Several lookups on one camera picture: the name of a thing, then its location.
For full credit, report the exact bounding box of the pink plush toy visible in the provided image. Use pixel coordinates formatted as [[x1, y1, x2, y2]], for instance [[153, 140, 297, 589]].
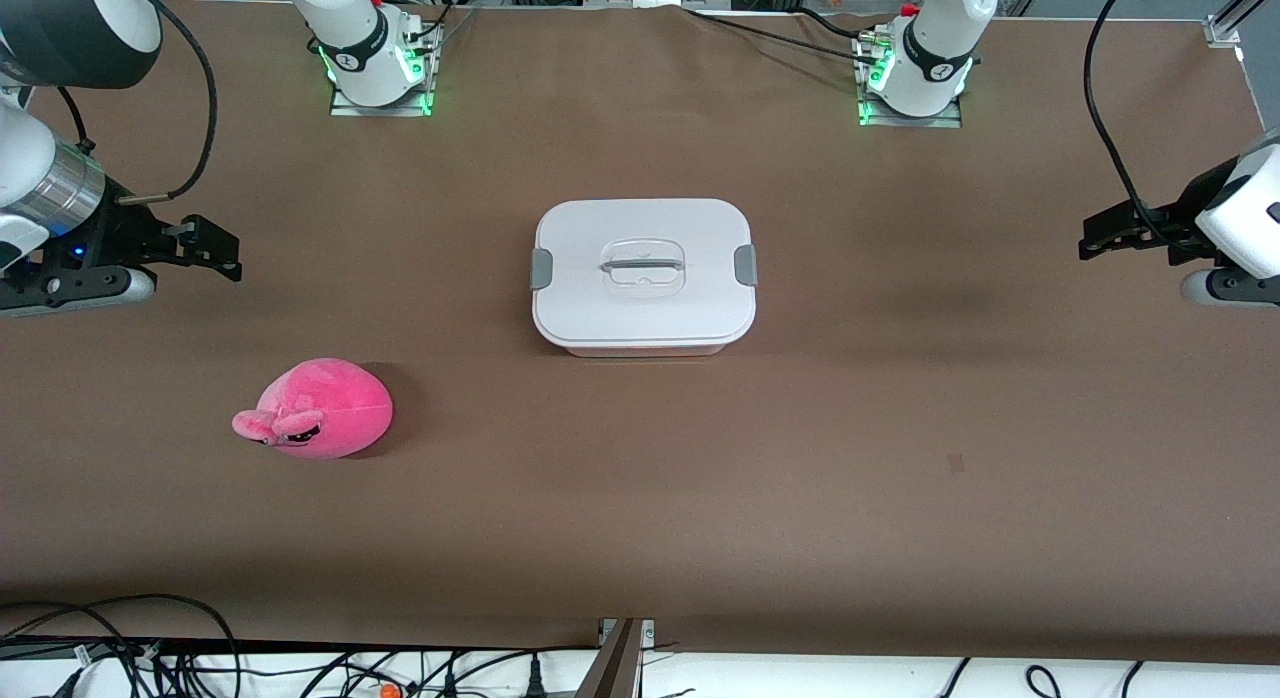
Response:
[[232, 357, 395, 461]]

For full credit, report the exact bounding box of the white container lid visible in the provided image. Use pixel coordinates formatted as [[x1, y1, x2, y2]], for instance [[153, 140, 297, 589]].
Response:
[[530, 198, 758, 349]]

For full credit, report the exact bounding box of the pink plastic box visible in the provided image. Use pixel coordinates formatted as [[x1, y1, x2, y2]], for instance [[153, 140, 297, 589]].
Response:
[[560, 340, 731, 359]]

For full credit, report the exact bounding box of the aluminium corner extrusion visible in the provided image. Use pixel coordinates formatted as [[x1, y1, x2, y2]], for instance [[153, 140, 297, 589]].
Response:
[[1205, 0, 1280, 47]]

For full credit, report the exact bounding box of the table cover sheet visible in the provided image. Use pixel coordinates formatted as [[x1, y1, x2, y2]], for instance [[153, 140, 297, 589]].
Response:
[[0, 0, 1280, 664]]

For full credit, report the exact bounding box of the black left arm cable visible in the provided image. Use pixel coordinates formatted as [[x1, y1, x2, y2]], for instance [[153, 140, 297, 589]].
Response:
[[1083, 0, 1186, 259]]

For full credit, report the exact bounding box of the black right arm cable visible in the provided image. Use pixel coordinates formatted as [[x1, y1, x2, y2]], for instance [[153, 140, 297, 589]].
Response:
[[125, 0, 219, 201]]

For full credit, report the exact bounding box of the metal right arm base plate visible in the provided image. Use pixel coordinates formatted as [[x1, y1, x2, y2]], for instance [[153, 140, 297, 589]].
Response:
[[328, 18, 443, 117]]

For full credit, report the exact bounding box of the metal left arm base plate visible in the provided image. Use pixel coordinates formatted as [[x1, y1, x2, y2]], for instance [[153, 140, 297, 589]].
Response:
[[855, 33, 963, 129]]

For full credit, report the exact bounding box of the black looped cable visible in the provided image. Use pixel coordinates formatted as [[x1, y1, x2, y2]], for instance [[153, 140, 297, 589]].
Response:
[[0, 593, 244, 698]]

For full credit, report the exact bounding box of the black cable between arm bases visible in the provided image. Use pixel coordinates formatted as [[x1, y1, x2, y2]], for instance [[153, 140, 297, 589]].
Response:
[[685, 6, 886, 67]]

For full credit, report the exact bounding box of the aluminium profile post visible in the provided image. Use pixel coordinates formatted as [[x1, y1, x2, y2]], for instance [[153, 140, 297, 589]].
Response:
[[575, 618, 656, 698]]

